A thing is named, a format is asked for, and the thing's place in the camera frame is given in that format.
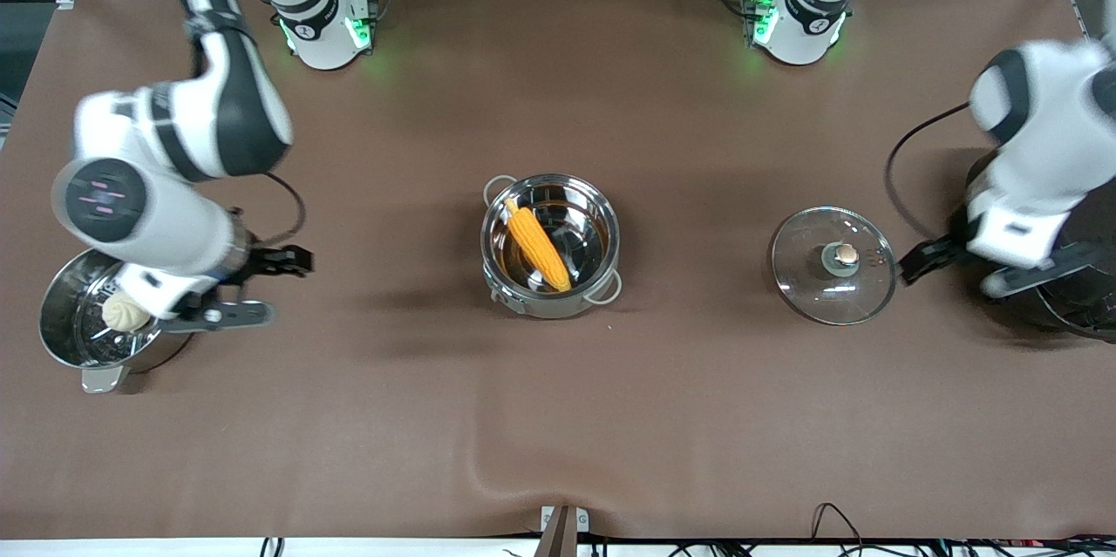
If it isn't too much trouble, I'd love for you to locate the glass pot lid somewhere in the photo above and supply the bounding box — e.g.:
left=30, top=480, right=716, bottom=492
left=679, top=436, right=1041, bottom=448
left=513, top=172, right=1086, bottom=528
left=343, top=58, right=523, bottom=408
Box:
left=771, top=207, right=898, bottom=326

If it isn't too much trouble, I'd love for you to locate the yellow corn cob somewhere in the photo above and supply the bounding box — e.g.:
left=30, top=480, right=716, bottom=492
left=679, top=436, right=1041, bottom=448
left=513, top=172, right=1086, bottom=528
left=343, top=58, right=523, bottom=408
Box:
left=505, top=198, right=574, bottom=294

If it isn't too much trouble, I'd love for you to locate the steel steamer pot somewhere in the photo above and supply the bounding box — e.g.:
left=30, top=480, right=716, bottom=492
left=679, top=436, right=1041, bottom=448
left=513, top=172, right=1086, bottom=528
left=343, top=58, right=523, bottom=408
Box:
left=38, top=248, right=198, bottom=395

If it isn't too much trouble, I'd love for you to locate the pale green steel pot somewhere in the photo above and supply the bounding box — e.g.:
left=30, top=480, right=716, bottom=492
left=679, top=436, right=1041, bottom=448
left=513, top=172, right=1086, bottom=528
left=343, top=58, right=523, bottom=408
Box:
left=480, top=173, right=625, bottom=320

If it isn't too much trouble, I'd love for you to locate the white steamed bun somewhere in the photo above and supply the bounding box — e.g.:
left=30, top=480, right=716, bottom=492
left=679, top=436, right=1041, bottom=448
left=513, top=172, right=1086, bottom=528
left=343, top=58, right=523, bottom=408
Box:
left=101, top=293, right=152, bottom=333

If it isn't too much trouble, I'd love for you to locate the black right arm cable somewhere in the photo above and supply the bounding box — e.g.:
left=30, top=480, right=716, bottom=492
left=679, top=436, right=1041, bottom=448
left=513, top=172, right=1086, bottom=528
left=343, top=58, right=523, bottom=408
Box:
left=231, top=171, right=309, bottom=249

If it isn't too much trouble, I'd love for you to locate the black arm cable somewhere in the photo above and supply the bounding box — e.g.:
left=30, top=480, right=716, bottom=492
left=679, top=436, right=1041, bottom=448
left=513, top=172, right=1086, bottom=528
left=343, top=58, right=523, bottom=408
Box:
left=231, top=171, right=309, bottom=249
left=884, top=101, right=974, bottom=241

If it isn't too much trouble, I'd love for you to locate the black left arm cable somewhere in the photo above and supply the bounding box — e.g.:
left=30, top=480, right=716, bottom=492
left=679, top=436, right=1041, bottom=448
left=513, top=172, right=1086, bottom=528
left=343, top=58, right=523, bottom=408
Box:
left=884, top=101, right=974, bottom=241

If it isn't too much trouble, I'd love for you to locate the black looped floor cable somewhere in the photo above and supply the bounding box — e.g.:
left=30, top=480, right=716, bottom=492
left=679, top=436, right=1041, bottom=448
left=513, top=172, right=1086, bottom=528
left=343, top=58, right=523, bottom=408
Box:
left=809, top=501, right=866, bottom=547

